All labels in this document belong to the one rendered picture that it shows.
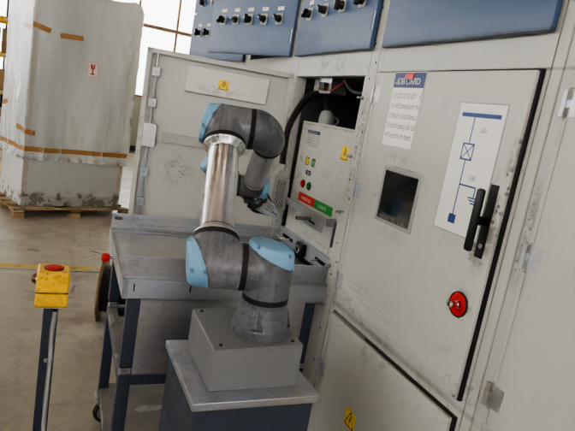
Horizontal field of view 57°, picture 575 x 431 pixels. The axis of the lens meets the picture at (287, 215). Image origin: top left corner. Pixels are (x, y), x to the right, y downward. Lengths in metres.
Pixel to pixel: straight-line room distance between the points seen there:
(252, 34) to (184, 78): 0.44
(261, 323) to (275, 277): 0.12
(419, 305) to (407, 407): 0.26
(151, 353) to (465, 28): 1.29
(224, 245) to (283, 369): 0.34
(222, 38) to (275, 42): 0.42
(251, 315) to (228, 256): 0.16
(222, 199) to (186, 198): 1.07
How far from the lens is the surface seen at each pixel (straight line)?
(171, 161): 2.38
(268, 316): 1.29
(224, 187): 1.35
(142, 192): 2.40
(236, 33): 2.71
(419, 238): 1.39
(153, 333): 1.74
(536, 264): 1.13
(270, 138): 1.48
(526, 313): 1.14
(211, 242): 1.26
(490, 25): 1.34
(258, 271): 1.25
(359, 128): 1.75
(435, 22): 1.50
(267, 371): 1.32
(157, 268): 1.67
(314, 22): 2.20
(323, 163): 2.05
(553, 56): 1.21
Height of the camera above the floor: 1.40
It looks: 10 degrees down
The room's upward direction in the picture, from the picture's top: 10 degrees clockwise
